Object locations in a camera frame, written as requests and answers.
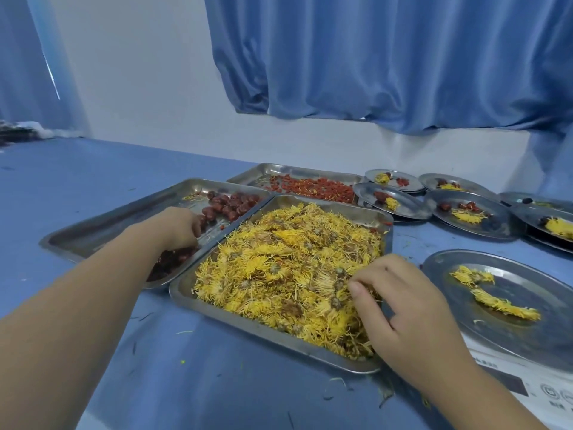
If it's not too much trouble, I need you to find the narrow blue curtain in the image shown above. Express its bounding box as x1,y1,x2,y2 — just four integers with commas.
528,125,573,202

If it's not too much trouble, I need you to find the dark and white bundle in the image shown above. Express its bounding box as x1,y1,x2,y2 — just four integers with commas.
0,119,59,146

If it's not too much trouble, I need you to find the person's left forearm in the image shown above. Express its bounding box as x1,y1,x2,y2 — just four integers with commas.
0,228,167,430

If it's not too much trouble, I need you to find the white digital kitchen scale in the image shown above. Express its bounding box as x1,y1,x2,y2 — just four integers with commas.
461,335,573,430

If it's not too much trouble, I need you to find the round steel plate red label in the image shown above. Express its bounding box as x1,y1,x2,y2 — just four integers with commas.
365,168,426,192

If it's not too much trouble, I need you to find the wide blue curtain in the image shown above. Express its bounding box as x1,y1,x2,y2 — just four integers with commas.
204,0,573,136

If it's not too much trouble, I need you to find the person's right hand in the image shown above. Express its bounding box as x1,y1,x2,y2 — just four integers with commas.
348,254,466,386

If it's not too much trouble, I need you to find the pale blue side curtain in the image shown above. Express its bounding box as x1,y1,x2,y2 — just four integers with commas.
0,0,88,139

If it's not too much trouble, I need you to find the person's left hand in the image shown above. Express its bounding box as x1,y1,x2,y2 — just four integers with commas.
134,206,205,254

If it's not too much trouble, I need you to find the pile of yellow chrysanthemums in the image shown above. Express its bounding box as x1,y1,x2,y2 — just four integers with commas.
192,202,386,361

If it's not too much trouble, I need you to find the blue tablecloth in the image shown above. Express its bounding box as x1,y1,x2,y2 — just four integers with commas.
0,137,573,430

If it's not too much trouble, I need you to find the rectangular steel tray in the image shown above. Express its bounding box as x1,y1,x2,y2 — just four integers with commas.
168,194,395,376
39,177,274,290
227,163,364,205

